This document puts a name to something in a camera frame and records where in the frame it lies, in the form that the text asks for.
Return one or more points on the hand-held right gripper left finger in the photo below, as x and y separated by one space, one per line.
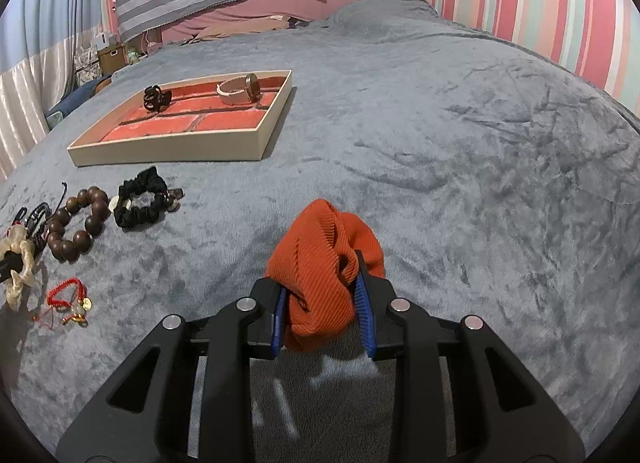
277 315

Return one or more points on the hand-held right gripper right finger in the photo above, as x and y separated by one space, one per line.
364 310

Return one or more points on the orange scrunchie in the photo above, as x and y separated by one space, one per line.
320 263

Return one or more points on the black scrunchie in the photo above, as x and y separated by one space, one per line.
137 213

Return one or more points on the beige jewelry tray red lining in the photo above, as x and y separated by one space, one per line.
175 150

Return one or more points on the black hair clip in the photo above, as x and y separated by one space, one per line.
35 218

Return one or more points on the cream scrunchie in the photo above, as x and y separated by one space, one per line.
19 243

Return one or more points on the black hair claw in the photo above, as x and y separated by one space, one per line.
152 97

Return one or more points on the tan pillow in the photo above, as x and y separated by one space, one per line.
240 25

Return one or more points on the blue covered stool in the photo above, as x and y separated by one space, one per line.
75 98

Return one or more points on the brown storage box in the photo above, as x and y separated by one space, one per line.
111 59

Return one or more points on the patterned storage box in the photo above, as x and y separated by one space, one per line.
87 63

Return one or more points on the small white device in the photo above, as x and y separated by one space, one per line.
106 39

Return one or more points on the blue and white curtain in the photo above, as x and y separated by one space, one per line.
45 18

